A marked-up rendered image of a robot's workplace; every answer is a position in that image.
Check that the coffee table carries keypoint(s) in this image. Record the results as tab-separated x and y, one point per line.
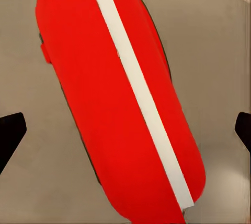
49	178

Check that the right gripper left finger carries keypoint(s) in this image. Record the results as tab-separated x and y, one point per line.
12	129

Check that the radio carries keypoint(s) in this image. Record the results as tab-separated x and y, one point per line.
116	79

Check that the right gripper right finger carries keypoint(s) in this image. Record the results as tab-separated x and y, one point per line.
243	128

